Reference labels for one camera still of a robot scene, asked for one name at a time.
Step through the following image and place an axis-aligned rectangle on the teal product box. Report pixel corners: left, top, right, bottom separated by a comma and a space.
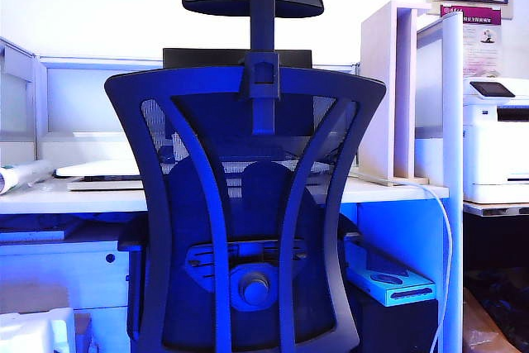
346, 266, 437, 308

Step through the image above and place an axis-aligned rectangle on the black computer tower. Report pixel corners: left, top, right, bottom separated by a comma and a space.
350, 282, 440, 353

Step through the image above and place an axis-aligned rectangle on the brown cardboard sheet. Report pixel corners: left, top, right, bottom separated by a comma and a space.
462, 286, 529, 353

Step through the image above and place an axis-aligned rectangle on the white desk back divider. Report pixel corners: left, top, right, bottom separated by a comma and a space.
39, 55, 360, 164

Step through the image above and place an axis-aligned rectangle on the black mesh office chair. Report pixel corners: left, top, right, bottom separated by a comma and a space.
104, 0, 388, 353

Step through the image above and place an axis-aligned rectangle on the white drawer cabinet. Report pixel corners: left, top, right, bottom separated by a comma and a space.
0, 241, 133, 353

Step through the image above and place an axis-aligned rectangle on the white laptop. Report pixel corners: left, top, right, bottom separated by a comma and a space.
55, 159, 141, 179

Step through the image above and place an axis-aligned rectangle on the beige cardboard box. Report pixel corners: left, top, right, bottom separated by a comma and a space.
0, 284, 71, 313

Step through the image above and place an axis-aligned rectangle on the white office printer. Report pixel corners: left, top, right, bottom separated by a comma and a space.
462, 77, 529, 204

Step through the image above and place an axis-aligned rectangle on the black plastic bag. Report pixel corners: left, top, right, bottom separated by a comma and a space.
466, 268, 529, 350

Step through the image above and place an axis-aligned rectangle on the frosted desk side divider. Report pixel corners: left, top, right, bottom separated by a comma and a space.
0, 36, 46, 164

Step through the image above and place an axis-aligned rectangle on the purple and white poster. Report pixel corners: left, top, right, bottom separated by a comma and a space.
440, 3, 503, 77

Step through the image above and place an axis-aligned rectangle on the white foam box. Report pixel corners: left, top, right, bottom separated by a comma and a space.
0, 306, 78, 353

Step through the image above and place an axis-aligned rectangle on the light wooden file shelf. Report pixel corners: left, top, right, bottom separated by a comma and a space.
360, 0, 433, 187

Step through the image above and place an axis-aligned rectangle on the white cable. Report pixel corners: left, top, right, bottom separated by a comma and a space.
403, 181, 454, 353

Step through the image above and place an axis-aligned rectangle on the black computer monitor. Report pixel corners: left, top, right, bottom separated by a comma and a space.
163, 47, 313, 69

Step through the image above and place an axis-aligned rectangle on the keyboard tray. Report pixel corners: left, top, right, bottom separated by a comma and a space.
0, 218, 88, 243

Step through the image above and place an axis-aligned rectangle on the white rounded partition panel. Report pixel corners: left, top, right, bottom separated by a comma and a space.
415, 12, 464, 353

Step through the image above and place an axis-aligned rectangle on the wooden printer table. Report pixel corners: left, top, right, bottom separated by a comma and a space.
462, 202, 529, 217

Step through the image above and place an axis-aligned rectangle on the flat grey book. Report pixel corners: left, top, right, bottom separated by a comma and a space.
67, 177, 144, 193

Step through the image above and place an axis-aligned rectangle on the dark computer mouse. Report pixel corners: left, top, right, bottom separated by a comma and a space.
159, 145, 179, 165

